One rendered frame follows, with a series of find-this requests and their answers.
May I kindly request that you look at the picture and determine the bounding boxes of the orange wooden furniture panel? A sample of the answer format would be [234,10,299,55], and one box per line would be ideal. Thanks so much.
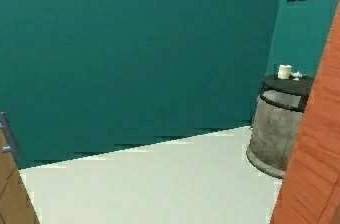
[269,0,340,224]

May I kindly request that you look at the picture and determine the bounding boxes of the white mug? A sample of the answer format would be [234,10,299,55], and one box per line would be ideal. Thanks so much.
[277,64,293,80]

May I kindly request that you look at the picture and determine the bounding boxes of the small white dish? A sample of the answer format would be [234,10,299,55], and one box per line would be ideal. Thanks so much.
[290,70,307,81]

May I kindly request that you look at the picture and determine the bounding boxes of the grey barrel table black top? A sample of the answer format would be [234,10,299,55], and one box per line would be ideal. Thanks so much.
[246,74,316,179]

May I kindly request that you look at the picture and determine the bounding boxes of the grey bar door handle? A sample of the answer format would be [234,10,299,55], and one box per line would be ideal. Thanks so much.
[0,111,23,162]

